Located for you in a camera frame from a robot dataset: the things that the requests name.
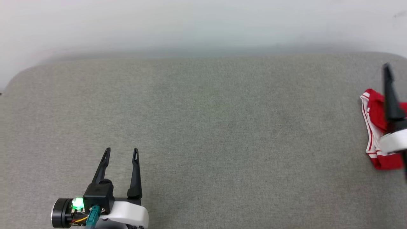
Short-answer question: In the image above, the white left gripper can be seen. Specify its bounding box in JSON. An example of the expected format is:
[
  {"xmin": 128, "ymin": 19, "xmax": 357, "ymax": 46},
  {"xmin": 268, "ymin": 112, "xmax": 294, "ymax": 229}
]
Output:
[{"xmin": 51, "ymin": 147, "xmax": 149, "ymax": 229}]

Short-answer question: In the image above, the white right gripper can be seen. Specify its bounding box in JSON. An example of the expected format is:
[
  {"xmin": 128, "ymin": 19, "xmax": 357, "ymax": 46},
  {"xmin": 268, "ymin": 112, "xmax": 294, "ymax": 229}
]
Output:
[{"xmin": 380, "ymin": 63, "xmax": 407, "ymax": 154}]

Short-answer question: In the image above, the red white basketball jersey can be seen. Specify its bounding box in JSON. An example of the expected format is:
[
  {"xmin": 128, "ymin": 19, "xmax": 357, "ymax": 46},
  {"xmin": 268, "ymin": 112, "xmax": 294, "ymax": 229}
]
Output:
[{"xmin": 360, "ymin": 88, "xmax": 407, "ymax": 170}]

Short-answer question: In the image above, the grey fabric sofa cushion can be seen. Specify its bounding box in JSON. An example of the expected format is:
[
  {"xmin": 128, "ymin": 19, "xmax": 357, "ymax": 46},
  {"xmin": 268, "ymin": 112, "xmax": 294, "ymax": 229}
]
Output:
[{"xmin": 0, "ymin": 52, "xmax": 407, "ymax": 229}]

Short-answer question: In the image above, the teal plug camera cable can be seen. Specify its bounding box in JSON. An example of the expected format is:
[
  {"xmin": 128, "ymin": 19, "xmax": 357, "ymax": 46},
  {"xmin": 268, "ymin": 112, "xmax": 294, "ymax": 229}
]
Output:
[{"xmin": 85, "ymin": 205, "xmax": 101, "ymax": 229}]

